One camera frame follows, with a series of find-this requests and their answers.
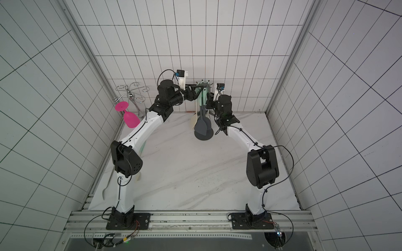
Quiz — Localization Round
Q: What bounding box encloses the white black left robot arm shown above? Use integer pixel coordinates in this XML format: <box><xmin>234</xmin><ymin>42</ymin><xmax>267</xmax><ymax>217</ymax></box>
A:
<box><xmin>111</xmin><ymin>79</ymin><xmax>203</xmax><ymax>214</ymax></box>

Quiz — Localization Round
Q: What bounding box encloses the grey spatula mint handle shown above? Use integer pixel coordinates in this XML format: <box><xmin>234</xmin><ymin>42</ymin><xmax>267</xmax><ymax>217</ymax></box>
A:
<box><xmin>195</xmin><ymin>87</ymin><xmax>208</xmax><ymax>136</ymax></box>

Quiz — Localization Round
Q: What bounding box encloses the cream turner mint handle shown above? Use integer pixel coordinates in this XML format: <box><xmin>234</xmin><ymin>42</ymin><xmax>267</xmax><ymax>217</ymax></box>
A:
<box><xmin>190</xmin><ymin>97</ymin><xmax>200</xmax><ymax>129</ymax></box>

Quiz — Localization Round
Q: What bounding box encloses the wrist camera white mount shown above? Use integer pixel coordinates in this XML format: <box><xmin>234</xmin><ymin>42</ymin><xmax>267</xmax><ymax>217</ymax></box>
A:
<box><xmin>213</xmin><ymin>83</ymin><xmax>225</xmax><ymax>101</ymax></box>
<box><xmin>176</xmin><ymin>70</ymin><xmax>188</xmax><ymax>90</ymax></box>

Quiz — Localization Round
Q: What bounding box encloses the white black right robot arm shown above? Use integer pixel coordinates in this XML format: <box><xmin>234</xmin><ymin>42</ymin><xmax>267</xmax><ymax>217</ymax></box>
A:
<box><xmin>206</xmin><ymin>95</ymin><xmax>280</xmax><ymax>221</ymax></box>

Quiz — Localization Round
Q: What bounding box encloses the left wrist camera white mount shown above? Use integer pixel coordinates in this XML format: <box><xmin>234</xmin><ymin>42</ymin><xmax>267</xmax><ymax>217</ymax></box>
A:
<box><xmin>176</xmin><ymin>70</ymin><xmax>188</xmax><ymax>90</ymax></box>

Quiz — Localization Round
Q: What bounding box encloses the electronics board with green led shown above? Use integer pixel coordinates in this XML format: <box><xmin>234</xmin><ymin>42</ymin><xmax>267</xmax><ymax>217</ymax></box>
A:
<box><xmin>92</xmin><ymin>233</ymin><xmax>132</xmax><ymax>250</ymax></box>

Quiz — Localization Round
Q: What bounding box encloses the chrome wine glass rack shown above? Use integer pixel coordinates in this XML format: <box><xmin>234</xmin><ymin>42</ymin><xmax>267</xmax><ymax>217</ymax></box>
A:
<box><xmin>113</xmin><ymin>82</ymin><xmax>150</xmax><ymax>119</ymax></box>

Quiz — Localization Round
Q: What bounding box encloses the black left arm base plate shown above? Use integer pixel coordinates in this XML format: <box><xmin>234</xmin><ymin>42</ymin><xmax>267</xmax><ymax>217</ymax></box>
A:
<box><xmin>106</xmin><ymin>212</ymin><xmax>151</xmax><ymax>231</ymax></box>

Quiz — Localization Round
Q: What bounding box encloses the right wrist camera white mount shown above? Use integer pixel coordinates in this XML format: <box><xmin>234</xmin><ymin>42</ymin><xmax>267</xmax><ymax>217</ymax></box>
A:
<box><xmin>213</xmin><ymin>83</ymin><xmax>225</xmax><ymax>101</ymax></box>

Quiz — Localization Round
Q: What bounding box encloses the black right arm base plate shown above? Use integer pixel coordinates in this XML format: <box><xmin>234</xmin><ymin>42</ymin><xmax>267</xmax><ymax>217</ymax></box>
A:
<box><xmin>228</xmin><ymin>212</ymin><xmax>274</xmax><ymax>230</ymax></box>

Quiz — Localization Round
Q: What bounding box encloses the aluminium mounting rail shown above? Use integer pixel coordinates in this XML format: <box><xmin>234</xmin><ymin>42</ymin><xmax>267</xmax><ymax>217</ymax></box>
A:
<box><xmin>64</xmin><ymin>210</ymin><xmax>318</xmax><ymax>234</ymax></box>

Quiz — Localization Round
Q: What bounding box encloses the dark grey utensil rack stand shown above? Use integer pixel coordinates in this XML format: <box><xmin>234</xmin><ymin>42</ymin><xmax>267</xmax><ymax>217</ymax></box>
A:
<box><xmin>190</xmin><ymin>80</ymin><xmax>214</xmax><ymax>141</ymax></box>

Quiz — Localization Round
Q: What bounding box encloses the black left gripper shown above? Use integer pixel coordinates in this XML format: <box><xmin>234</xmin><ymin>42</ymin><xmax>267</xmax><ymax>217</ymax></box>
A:
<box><xmin>171</xmin><ymin>84</ymin><xmax>206</xmax><ymax>105</ymax></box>

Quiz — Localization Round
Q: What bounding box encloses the pink plastic wine glass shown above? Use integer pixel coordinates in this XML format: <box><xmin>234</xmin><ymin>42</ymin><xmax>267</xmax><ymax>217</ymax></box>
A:
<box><xmin>115</xmin><ymin>101</ymin><xmax>140</xmax><ymax>128</ymax></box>

